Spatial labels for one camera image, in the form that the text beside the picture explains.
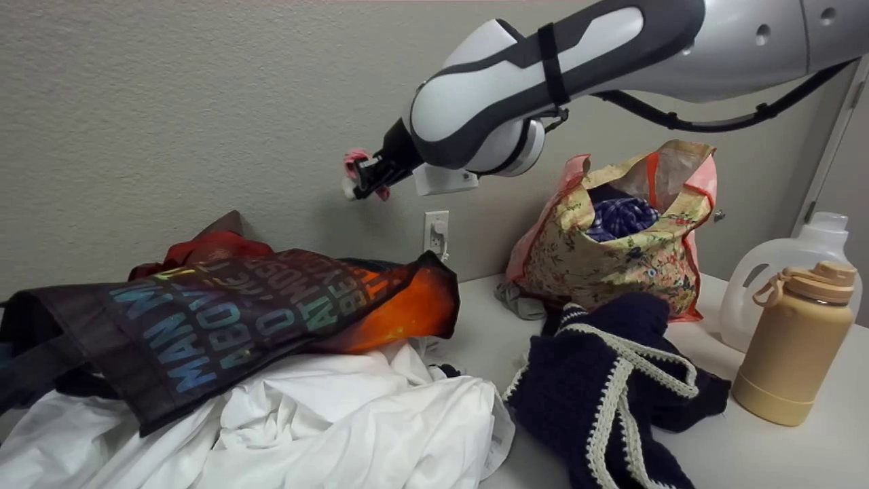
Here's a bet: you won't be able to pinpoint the floral reusable shopping bag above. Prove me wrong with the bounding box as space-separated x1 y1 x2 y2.
505 139 717 321

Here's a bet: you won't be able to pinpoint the white crumpled cloth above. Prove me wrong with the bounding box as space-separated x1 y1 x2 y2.
0 346 515 489

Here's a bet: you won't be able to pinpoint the white wall power outlet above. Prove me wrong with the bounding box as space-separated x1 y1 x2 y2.
424 208 450 261

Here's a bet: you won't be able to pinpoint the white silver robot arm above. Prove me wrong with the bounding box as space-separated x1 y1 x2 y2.
344 0 869 198

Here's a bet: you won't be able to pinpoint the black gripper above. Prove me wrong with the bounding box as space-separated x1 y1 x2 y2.
348 120 424 198

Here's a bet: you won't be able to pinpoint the navy knit garment white trim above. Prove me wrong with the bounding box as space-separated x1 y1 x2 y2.
505 294 731 489

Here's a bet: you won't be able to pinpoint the beige insulated water bottle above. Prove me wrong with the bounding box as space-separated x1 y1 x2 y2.
731 261 854 426

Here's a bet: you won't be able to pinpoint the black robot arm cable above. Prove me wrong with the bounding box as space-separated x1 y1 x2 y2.
532 22 862 139

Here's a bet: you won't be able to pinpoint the pink white socks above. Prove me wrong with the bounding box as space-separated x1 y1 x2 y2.
344 150 391 202

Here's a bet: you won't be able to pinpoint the blue purple fabric in bag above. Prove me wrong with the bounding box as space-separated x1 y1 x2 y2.
585 185 660 241

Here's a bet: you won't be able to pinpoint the translucent plastic detergent jug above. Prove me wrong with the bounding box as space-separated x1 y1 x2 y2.
717 211 846 352

